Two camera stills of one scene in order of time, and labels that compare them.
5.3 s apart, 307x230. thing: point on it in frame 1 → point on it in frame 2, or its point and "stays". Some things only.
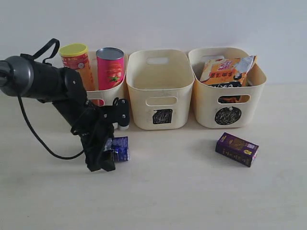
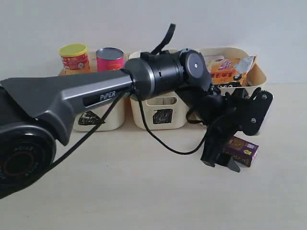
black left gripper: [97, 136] → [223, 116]
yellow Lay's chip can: [75, 56] stays
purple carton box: [236, 149] stays
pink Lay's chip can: [110, 63] stays
